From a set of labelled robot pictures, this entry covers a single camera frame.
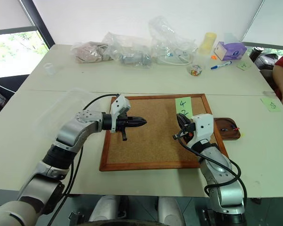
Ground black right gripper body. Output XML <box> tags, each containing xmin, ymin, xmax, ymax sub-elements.
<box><xmin>172</xmin><ymin>121</ymin><xmax>196</xmax><ymax>145</ymax></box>

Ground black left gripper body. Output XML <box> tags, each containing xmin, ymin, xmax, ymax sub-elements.
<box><xmin>115</xmin><ymin>113</ymin><xmax>131</xmax><ymax>142</ymax></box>

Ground green sticky note with numbers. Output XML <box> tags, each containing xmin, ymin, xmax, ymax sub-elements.
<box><xmin>175</xmin><ymin>96</ymin><xmax>193</xmax><ymax>119</ymax></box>

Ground dark wooden tray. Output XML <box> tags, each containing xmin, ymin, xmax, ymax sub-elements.
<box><xmin>213</xmin><ymin>117</ymin><xmax>241</xmax><ymax>141</ymax></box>

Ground clear tub of coloured pushpins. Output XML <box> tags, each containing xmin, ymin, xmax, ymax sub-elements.
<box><xmin>187</xmin><ymin>64</ymin><xmax>204</xmax><ymax>77</ymax></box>

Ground clear plastic box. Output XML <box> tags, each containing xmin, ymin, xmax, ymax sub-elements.
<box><xmin>40</xmin><ymin>87</ymin><xmax>102</xmax><ymax>129</ymax></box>

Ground small green sticky note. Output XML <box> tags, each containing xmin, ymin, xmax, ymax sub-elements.
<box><xmin>236</xmin><ymin>61</ymin><xmax>252</xmax><ymax>71</ymax></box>

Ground purple tissue box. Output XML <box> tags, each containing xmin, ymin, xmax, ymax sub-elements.
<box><xmin>214</xmin><ymin>32</ymin><xmax>248</xmax><ymax>62</ymax></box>

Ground green sticky note with scribble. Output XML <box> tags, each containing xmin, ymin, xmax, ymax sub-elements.
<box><xmin>259</xmin><ymin>97</ymin><xmax>283</xmax><ymax>112</ymax></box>

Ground wood-framed cork board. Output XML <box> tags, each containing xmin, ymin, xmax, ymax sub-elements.
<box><xmin>99</xmin><ymin>93</ymin><xmax>229</xmax><ymax>172</ymax></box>

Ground plastic bag with grey part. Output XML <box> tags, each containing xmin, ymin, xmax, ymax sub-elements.
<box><xmin>102</xmin><ymin>31</ymin><xmax>154</xmax><ymax>69</ymax></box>

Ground blue and white marker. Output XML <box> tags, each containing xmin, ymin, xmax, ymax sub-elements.
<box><xmin>210</xmin><ymin>60</ymin><xmax>233</xmax><ymax>71</ymax></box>

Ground plastic bag with white tube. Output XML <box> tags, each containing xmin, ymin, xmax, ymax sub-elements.
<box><xmin>148</xmin><ymin>16</ymin><xmax>199</xmax><ymax>66</ymax></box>

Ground white robot leg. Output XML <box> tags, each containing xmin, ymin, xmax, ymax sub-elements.
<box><xmin>88</xmin><ymin>195</ymin><xmax>121</xmax><ymax>223</ymax></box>
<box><xmin>157</xmin><ymin>196</ymin><xmax>187</xmax><ymax>225</ymax></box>

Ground yellow cylindrical container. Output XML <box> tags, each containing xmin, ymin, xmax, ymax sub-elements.
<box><xmin>198</xmin><ymin>32</ymin><xmax>218</xmax><ymax>56</ymax></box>

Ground plastic bag with pink cloth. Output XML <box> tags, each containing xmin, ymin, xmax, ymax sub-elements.
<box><xmin>70</xmin><ymin>41</ymin><xmax>109</xmax><ymax>64</ymax></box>

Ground small clear plastic cup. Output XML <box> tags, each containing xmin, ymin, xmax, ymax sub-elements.
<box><xmin>43</xmin><ymin>62</ymin><xmax>57</xmax><ymax>76</ymax></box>

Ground black chair with cup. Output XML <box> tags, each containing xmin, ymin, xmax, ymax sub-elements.
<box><xmin>249</xmin><ymin>46</ymin><xmax>279</xmax><ymax>71</ymax></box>

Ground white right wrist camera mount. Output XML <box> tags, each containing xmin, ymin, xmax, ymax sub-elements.
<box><xmin>191</xmin><ymin>113</ymin><xmax>215</xmax><ymax>142</ymax></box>

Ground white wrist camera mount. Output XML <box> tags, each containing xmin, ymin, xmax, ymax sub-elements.
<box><xmin>191</xmin><ymin>113</ymin><xmax>215</xmax><ymax>142</ymax></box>
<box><xmin>109</xmin><ymin>94</ymin><xmax>132</xmax><ymax>134</ymax></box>

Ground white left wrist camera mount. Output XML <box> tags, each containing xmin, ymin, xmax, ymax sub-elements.
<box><xmin>109</xmin><ymin>94</ymin><xmax>132</xmax><ymax>134</ymax></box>

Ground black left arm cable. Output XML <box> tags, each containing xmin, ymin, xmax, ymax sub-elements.
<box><xmin>47</xmin><ymin>94</ymin><xmax>121</xmax><ymax>226</ymax></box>

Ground black window frame post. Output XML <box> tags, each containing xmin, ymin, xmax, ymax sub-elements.
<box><xmin>18</xmin><ymin>0</ymin><xmax>56</xmax><ymax>51</ymax></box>

